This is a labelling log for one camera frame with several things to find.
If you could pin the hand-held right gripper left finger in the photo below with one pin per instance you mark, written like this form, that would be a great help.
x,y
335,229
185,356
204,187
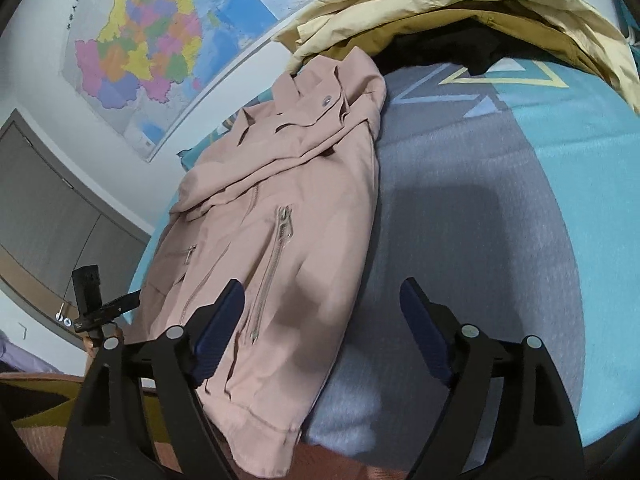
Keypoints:
x,y
220,330

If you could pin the black garment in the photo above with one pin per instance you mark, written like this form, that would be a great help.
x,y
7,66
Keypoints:
x,y
440,45

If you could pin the grey wardrobe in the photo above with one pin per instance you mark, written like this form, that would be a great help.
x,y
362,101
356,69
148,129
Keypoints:
x,y
40,200

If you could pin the colourful wall map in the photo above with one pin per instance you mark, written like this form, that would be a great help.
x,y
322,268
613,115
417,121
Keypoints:
x,y
150,50

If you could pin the mustard brown garment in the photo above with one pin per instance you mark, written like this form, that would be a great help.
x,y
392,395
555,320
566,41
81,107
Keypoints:
x,y
530,25

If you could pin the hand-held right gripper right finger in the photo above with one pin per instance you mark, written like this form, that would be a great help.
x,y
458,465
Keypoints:
x,y
425,330

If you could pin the orange brown blanket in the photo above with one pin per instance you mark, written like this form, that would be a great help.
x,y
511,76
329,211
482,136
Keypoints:
x,y
345,465

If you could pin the pink zip jacket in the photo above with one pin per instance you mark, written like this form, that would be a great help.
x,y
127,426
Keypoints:
x,y
300,210

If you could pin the purple cloth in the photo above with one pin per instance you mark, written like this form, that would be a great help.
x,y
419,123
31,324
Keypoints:
x,y
20,355

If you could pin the teal grey patterned bedsheet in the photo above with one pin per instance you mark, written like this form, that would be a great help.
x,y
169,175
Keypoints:
x,y
475,185

